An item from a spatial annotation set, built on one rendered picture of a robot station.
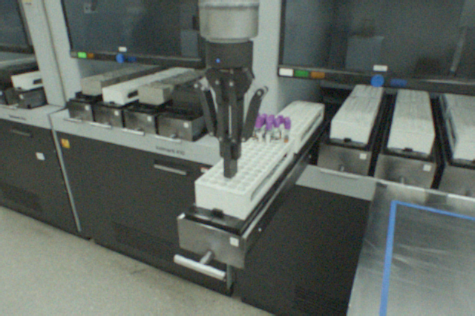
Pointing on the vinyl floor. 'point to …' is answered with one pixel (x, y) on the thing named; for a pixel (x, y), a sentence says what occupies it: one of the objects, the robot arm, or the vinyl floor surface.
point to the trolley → (415, 256)
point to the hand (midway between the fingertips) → (230, 158)
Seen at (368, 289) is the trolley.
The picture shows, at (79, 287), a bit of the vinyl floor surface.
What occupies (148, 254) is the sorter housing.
